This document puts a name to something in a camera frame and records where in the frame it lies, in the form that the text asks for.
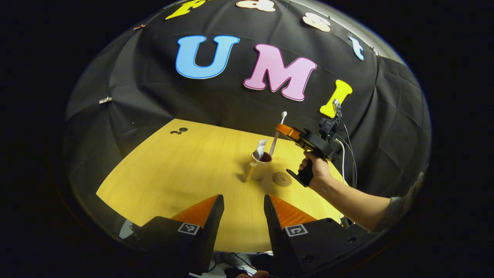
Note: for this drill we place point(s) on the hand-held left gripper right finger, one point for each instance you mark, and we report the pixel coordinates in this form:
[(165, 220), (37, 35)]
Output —
[(276, 231)]

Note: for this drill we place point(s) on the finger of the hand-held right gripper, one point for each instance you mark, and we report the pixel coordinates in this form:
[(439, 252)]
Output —
[(289, 132)]

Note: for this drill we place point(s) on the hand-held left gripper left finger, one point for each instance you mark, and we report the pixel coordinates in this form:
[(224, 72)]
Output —
[(210, 227)]

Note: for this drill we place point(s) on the white toothbrush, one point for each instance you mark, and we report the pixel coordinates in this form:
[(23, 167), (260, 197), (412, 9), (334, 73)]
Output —
[(276, 137)]

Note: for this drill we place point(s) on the white toothpaste tube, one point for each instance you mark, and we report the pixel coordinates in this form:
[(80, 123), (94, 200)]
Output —
[(261, 147)]

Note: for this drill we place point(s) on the beige cup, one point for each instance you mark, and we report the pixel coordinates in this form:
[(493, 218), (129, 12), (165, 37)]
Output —
[(260, 168)]

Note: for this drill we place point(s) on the round brown coaster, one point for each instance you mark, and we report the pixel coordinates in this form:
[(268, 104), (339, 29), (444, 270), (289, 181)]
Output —
[(282, 179)]

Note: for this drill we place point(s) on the wooden desktop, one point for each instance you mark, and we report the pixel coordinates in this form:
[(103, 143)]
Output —
[(185, 173)]

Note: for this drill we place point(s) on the black backdrop cloth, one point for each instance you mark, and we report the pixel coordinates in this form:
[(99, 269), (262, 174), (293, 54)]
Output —
[(154, 88)]

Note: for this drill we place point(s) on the silver metal clip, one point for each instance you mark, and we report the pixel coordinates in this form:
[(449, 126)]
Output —
[(105, 100)]

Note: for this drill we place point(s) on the copper clip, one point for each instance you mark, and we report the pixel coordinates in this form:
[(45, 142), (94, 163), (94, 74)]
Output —
[(139, 27)]

